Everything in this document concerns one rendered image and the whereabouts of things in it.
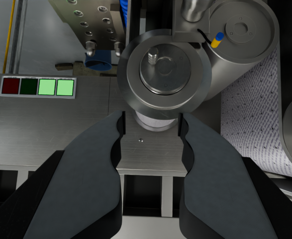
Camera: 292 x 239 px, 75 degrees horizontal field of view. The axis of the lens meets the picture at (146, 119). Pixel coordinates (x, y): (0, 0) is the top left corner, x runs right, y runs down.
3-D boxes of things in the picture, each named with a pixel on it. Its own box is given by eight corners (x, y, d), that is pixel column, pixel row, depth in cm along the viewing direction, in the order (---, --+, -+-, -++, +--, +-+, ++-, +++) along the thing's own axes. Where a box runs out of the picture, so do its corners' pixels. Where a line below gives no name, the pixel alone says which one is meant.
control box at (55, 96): (76, 77, 63) (74, 98, 62) (77, 78, 64) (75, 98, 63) (1, 75, 64) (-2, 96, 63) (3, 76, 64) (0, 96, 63)
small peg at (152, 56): (149, 45, 25) (159, 47, 25) (149, 55, 28) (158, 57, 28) (146, 55, 25) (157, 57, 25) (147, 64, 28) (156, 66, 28)
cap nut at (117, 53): (123, 41, 63) (123, 55, 62) (125, 47, 66) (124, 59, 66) (113, 41, 63) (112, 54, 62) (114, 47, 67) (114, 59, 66)
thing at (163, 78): (176, 101, 27) (130, 77, 28) (174, 105, 29) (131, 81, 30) (200, 57, 28) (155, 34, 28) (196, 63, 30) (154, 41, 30)
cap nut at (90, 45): (95, 41, 63) (94, 54, 62) (98, 47, 67) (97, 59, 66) (84, 41, 63) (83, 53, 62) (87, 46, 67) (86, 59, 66)
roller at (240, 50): (278, -6, 31) (282, 65, 29) (219, 62, 56) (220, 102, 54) (202, -8, 31) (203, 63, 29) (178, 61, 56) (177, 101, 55)
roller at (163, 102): (211, 45, 29) (192, 116, 28) (181, 91, 55) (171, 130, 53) (138, 26, 30) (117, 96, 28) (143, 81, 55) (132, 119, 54)
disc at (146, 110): (221, 41, 30) (199, 131, 28) (220, 42, 31) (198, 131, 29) (132, 18, 31) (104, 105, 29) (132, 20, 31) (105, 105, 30)
